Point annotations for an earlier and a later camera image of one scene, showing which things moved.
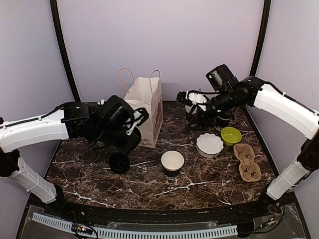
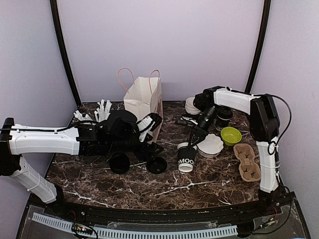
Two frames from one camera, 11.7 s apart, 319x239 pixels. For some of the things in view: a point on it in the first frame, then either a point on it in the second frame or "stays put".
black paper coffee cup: (172, 162) to (186, 156)
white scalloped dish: (209, 145) stays put
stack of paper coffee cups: (188, 108) stays put
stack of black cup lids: (119, 163) stays put
